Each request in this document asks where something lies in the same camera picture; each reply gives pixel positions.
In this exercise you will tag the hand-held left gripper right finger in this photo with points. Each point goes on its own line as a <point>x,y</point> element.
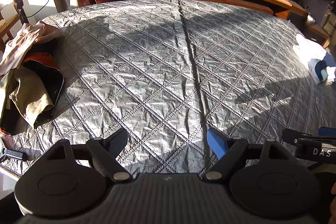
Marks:
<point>216,142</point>

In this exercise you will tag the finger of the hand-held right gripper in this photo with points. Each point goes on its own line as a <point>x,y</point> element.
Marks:
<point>309,138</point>

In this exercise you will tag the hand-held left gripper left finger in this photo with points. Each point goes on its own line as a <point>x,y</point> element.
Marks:
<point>116,142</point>

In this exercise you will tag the pink garment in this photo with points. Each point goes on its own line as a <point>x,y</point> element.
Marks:
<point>21,48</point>

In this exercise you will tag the grey quilted bed cover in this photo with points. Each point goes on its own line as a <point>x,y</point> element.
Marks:
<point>157,69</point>

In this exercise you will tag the white folded garment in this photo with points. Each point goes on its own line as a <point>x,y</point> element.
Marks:
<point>307,48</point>

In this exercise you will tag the khaki garment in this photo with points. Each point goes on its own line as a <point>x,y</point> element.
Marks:
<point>29,98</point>

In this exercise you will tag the black jacket with orange lining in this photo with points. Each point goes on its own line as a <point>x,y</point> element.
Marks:
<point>50,69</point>

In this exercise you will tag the pale plant container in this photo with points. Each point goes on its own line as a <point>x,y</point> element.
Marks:
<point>329,19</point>

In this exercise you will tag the wooden chair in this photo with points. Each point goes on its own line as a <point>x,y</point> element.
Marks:
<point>8,29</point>

